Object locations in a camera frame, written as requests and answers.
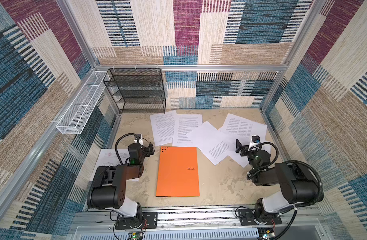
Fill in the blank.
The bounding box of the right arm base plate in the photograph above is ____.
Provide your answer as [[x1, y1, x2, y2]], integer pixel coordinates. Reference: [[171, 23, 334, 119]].
[[234, 206, 282, 226]]

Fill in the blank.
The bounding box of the white wire mesh basket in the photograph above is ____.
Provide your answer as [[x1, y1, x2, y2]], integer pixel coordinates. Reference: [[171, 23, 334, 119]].
[[56, 71, 106, 135]]

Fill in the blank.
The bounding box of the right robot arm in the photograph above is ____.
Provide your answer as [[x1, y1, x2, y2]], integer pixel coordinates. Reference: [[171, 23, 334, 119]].
[[235, 136, 323, 225]]

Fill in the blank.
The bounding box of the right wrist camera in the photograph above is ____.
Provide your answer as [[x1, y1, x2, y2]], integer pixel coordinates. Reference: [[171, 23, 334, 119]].
[[248, 136, 260, 152]]

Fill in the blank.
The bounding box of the far right printed sheet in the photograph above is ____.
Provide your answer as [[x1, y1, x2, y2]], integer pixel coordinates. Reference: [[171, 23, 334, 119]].
[[219, 114, 267, 144]]

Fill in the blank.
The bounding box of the white paper technical drawing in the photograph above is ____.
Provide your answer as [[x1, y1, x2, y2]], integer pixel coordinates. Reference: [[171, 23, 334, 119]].
[[90, 149, 130, 182]]

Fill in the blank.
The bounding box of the black wire mesh shelf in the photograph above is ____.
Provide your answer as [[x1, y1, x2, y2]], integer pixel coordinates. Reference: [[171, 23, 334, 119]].
[[103, 68, 167, 114]]

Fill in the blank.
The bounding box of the blank-side white sheet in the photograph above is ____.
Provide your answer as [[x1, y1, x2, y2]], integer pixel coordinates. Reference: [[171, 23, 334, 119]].
[[186, 122, 229, 165]]

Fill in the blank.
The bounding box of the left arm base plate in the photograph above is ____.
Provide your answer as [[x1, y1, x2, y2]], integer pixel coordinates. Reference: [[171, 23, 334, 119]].
[[114, 212, 158, 230]]

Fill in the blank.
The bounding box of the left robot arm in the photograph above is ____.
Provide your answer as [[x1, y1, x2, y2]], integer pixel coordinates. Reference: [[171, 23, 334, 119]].
[[87, 133, 155, 229]]

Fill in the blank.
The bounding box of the orange black file folder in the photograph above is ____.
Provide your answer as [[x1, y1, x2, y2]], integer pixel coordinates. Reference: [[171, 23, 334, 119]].
[[156, 146, 200, 197]]

